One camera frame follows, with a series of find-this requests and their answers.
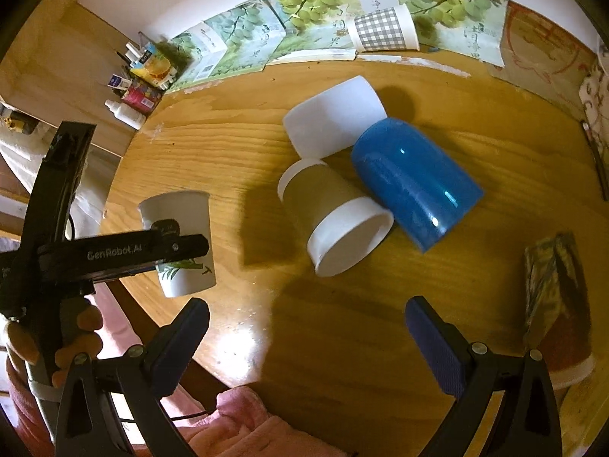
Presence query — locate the white panda paper cup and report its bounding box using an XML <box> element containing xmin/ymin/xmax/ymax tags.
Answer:
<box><xmin>138</xmin><ymin>190</ymin><xmax>217</xmax><ymax>298</ymax></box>

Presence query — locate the dark patterned paper cup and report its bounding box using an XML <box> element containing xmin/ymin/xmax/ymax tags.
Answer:
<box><xmin>523</xmin><ymin>231</ymin><xmax>595</xmax><ymax>390</ymax></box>

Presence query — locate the blue plastic cup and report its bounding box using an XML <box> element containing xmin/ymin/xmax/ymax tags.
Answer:
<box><xmin>351</xmin><ymin>118</ymin><xmax>483</xmax><ymax>253</ymax></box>

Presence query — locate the brown sleeve paper cup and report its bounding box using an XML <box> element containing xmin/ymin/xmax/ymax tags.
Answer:
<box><xmin>278</xmin><ymin>159</ymin><xmax>394</xmax><ymax>278</ymax></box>

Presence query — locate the white plastic cup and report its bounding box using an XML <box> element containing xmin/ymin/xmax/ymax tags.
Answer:
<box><xmin>283</xmin><ymin>75</ymin><xmax>387</xmax><ymax>159</ymax></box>

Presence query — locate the checkered paper cup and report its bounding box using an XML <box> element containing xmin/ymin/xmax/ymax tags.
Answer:
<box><xmin>347</xmin><ymin>4</ymin><xmax>420</xmax><ymax>53</ymax></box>

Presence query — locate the left hand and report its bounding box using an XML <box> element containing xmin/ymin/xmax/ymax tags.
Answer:
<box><xmin>5</xmin><ymin>303</ymin><xmax>103</xmax><ymax>388</ymax></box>

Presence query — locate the white spray bottle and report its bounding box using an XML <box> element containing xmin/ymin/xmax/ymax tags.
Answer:
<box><xmin>104</xmin><ymin>99</ymin><xmax>147</xmax><ymax>130</ymax></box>

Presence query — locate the red pink canister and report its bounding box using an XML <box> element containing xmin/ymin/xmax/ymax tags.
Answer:
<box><xmin>122</xmin><ymin>80</ymin><xmax>163</xmax><ymax>116</ymax></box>

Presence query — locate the yellow juice carton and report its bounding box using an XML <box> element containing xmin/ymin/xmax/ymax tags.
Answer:
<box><xmin>126</xmin><ymin>42</ymin><xmax>177</xmax><ymax>91</ymax></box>

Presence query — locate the green grape poster strip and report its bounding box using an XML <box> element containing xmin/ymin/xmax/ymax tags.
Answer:
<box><xmin>169</xmin><ymin>0</ymin><xmax>507</xmax><ymax>92</ymax></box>

